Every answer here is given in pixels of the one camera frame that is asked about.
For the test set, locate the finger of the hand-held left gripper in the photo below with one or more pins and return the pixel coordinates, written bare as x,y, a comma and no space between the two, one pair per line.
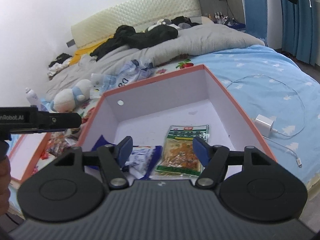
62,120

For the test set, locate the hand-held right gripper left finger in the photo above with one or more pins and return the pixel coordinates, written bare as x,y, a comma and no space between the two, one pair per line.
126,148

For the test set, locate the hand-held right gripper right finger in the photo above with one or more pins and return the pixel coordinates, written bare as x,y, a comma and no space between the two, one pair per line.
200,150

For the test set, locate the green snack packet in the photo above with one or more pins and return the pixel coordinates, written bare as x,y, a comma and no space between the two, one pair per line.
181,152

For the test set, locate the blue white snack packet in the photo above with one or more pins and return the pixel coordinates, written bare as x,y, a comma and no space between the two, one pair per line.
145,158

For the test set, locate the white box with red rim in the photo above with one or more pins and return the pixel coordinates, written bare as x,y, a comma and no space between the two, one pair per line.
175,100

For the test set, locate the person's left hand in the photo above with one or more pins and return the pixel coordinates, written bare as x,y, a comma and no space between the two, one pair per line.
4,180

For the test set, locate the pile of red snack packets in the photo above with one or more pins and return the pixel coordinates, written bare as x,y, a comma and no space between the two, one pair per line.
62,143

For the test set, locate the white blue plush toy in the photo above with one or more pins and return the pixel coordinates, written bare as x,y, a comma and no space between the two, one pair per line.
68,96

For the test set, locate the white spray bottle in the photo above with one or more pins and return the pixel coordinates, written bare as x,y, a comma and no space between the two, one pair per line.
32,97

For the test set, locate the white box at left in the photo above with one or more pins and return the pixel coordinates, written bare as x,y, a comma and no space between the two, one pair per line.
25,152

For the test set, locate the black white clothes pile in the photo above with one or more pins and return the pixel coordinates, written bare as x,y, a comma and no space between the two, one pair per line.
58,63

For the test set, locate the white charger plug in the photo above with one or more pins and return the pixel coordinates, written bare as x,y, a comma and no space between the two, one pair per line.
265,125

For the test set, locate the yellow cloth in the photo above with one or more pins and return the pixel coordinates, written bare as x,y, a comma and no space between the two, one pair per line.
82,52

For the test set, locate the blue white plastic bag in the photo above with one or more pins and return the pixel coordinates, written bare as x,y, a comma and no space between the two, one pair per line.
125,76

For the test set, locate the floral bedsheet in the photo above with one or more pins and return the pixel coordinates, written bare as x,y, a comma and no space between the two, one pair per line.
172,66

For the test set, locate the light blue bedsheet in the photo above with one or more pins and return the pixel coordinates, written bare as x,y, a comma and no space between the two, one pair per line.
265,65

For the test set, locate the black clothing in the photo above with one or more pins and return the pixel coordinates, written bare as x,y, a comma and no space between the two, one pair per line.
140,38

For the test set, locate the grey quilt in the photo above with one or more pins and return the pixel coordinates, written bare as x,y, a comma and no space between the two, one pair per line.
207,38

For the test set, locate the cream padded headboard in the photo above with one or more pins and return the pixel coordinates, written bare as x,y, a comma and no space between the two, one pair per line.
140,12

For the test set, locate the group of small bottles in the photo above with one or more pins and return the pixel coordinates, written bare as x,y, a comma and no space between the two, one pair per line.
221,17

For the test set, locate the blue curtain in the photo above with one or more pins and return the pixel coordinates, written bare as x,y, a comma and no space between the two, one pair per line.
303,35

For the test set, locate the grey wall socket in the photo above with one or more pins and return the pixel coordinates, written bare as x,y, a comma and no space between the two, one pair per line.
71,43

